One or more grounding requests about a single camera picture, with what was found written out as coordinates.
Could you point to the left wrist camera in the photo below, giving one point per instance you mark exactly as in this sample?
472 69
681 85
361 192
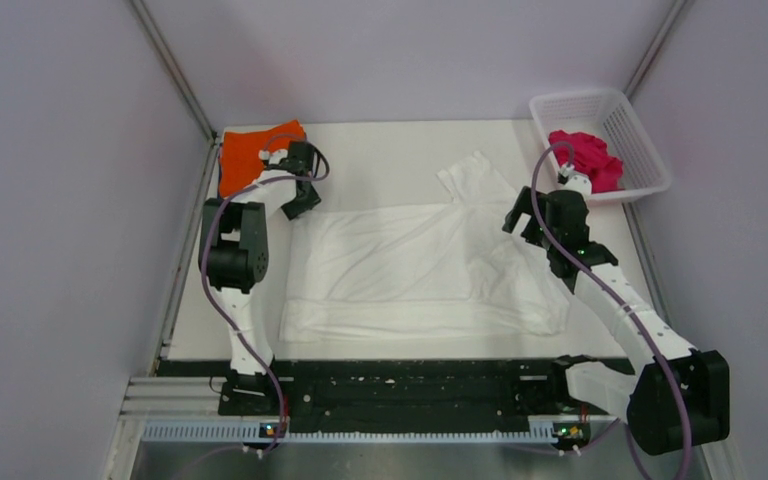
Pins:
272 157

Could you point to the folded orange t shirt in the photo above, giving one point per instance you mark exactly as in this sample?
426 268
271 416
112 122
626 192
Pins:
240 161

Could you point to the white plastic laundry basket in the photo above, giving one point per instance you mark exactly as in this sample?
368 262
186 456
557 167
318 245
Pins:
607 114

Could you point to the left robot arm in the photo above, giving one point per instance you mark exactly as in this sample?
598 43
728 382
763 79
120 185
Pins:
258 180

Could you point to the aluminium frame rail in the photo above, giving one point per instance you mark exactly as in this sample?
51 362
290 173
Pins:
186 408

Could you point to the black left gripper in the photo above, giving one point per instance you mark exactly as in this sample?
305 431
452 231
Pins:
310 200

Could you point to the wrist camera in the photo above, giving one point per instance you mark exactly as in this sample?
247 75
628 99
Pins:
272 157
571 180

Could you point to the white printed t shirt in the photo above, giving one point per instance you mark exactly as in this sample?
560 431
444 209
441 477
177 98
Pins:
445 270

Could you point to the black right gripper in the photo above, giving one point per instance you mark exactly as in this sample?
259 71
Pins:
524 204

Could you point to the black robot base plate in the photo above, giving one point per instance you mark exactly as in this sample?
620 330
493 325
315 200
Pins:
397 396

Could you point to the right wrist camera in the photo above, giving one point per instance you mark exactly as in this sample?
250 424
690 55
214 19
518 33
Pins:
571 180

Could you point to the crumpled magenta t shirt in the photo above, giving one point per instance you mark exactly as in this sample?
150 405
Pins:
591 158

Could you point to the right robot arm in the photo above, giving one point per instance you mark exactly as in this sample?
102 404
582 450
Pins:
675 394

